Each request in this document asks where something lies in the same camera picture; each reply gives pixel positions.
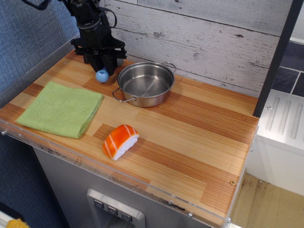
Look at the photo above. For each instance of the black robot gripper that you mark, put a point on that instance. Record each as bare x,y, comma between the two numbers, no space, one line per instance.
96,39

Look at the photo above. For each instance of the blue and gray toy scoop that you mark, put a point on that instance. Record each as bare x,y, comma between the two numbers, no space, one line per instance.
102,75

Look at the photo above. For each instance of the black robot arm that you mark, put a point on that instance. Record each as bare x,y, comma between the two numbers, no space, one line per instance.
88,9

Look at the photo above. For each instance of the stainless steel pot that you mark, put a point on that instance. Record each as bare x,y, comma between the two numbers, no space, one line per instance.
145,84

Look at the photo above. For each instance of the green folded cloth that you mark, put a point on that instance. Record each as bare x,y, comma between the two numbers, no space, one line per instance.
61,110

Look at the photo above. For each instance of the salmon sushi toy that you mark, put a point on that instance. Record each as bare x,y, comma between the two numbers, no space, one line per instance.
120,140

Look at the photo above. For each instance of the clear acrylic edge guard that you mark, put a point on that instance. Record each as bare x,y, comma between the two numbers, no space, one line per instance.
178,175

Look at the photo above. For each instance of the silver dispenser panel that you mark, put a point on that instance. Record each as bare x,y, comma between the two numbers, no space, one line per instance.
108,212

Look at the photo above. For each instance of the yellow object at corner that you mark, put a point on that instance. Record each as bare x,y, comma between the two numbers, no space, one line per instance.
16,223

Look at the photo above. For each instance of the white ridged sink unit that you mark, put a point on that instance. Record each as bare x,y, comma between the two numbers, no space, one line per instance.
277,152

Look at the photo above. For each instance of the dark gray right post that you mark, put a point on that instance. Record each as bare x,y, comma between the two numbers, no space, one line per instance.
278,55

